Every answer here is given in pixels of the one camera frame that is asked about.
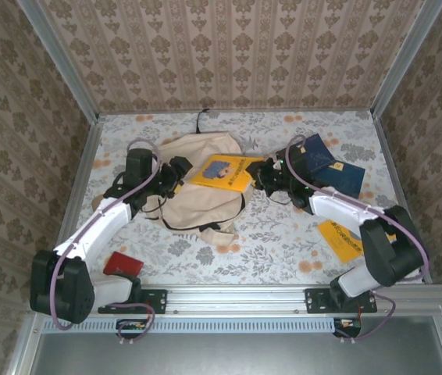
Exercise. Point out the long aluminium frame rail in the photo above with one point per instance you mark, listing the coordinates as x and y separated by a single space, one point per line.
236 298

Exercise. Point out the yellow book with illustration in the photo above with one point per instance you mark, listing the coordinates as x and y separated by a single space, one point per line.
221 172

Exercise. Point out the aluminium corner post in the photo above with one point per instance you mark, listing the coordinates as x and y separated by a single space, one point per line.
61 58
404 58

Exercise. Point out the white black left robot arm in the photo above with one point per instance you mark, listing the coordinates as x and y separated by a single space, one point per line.
100 226

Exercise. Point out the beige fabric backpack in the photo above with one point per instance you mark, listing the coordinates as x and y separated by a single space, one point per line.
205 207

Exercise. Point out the thin aluminium rail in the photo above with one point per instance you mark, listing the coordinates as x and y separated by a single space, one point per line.
236 111

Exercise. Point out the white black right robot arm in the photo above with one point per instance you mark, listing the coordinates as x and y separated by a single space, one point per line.
334 205

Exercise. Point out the grey metal sheet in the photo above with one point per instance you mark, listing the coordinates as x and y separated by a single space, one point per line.
236 355

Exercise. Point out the floral tablecloth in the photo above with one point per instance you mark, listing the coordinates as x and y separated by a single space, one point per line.
205 273

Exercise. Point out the red case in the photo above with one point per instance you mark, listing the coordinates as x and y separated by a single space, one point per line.
121 263

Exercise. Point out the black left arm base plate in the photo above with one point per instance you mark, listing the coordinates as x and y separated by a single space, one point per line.
158 301

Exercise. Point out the yellow paperback book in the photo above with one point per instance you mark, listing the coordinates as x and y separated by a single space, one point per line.
340 242

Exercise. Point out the aluminium side rail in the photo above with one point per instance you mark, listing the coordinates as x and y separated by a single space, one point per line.
389 156
82 176

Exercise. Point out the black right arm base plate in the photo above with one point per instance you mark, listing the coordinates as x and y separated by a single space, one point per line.
316 301

